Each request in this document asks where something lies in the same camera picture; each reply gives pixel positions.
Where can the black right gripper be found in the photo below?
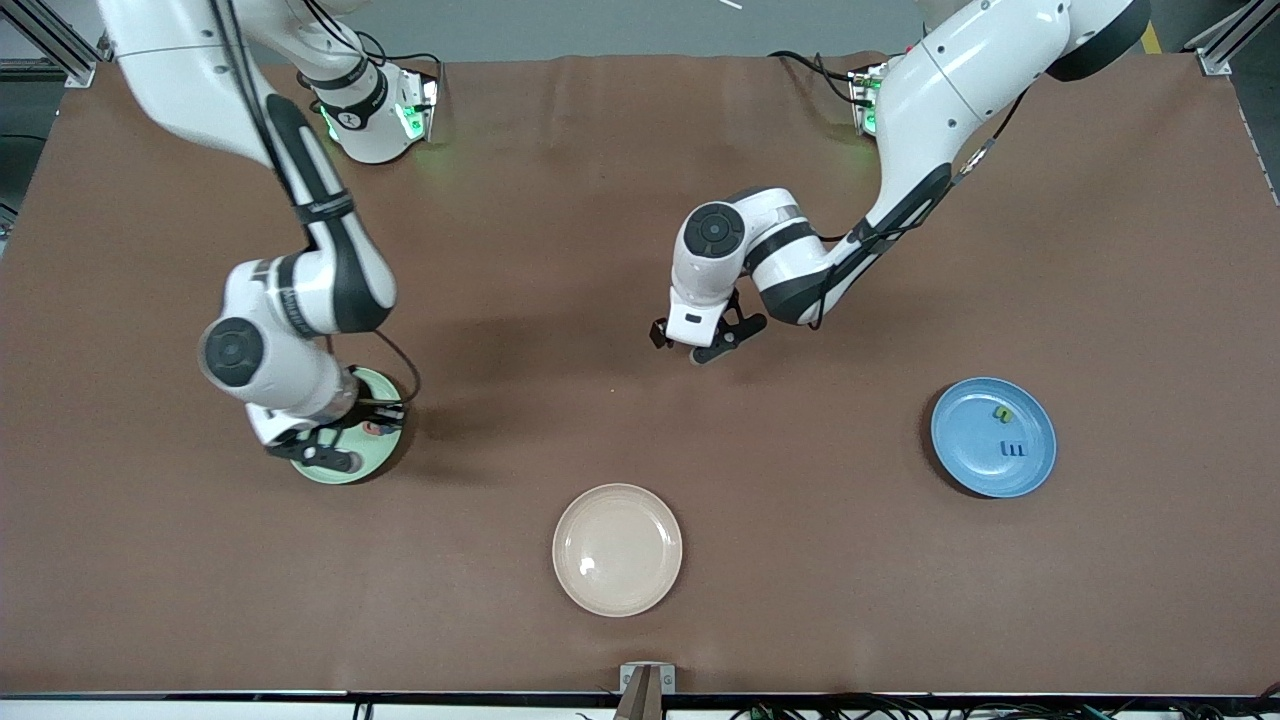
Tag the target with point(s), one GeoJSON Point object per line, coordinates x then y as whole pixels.
{"type": "Point", "coordinates": [371, 411]}

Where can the blue lowercase letter m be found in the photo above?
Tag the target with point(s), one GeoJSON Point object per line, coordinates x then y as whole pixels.
{"type": "Point", "coordinates": [1013, 448]}

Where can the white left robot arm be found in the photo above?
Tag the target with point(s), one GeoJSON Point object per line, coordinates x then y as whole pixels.
{"type": "Point", "coordinates": [960, 80]}

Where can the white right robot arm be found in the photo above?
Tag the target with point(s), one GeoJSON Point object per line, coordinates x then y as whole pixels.
{"type": "Point", "coordinates": [180, 70]}

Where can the light green plate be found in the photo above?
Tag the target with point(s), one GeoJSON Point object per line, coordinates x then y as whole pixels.
{"type": "Point", "coordinates": [390, 445]}

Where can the brown table cover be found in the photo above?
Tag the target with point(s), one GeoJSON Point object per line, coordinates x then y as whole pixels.
{"type": "Point", "coordinates": [640, 200]}

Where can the beige plate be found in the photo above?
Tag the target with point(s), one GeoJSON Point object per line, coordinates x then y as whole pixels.
{"type": "Point", "coordinates": [617, 550]}

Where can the metal base connector plate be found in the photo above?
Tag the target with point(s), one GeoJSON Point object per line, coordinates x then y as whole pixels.
{"type": "Point", "coordinates": [425, 100]}
{"type": "Point", "coordinates": [862, 90]}

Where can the blue plate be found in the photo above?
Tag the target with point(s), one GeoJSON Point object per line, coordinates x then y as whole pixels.
{"type": "Point", "coordinates": [970, 450]}

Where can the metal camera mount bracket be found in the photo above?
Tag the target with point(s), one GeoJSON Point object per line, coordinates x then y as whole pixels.
{"type": "Point", "coordinates": [628, 678]}

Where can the aluminium frame profile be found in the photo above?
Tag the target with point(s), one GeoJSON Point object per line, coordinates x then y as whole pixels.
{"type": "Point", "coordinates": [1215, 55]}
{"type": "Point", "coordinates": [80, 72]}

